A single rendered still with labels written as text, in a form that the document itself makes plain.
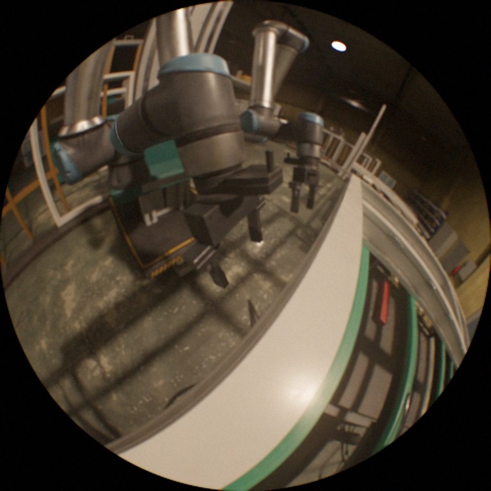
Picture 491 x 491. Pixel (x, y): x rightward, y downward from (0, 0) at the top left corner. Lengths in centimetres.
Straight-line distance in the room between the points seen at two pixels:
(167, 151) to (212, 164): 67
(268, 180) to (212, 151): 7
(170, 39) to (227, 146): 35
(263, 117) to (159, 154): 50
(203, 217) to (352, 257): 17
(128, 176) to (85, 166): 19
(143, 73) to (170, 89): 61
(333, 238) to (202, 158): 16
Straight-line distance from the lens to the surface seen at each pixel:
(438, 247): 988
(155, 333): 106
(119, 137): 29
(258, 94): 61
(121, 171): 63
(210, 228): 20
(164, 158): 85
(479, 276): 780
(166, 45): 45
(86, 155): 52
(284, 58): 90
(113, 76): 210
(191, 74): 20
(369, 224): 39
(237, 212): 24
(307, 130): 56
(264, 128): 57
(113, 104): 347
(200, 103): 19
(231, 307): 107
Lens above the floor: 101
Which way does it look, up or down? 47 degrees down
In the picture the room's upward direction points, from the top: 21 degrees clockwise
